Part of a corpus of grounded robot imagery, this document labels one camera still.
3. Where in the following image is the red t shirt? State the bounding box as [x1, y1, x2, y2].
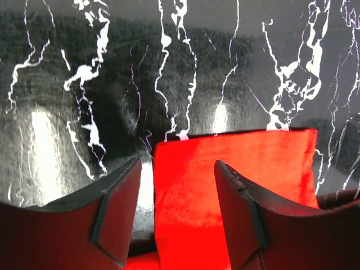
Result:
[126, 129, 318, 269]

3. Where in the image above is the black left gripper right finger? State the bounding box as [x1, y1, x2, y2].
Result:
[214, 160, 359, 269]

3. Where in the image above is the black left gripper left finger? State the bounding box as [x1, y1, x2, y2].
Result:
[1, 159, 142, 269]

